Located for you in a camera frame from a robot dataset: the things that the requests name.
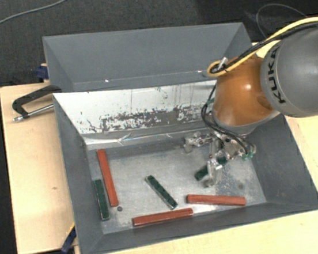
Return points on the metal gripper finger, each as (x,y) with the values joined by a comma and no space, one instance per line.
(195,140)
(213,171)

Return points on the dark green flat block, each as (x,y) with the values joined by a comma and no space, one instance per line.
(201,173)
(162,192)
(101,199)

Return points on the red-brown flat block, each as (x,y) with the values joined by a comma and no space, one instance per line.
(107,178)
(162,217)
(216,199)

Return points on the grey metal bin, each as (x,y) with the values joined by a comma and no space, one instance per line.
(144,55)

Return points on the pale wood board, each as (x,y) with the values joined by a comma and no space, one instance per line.
(33,169)

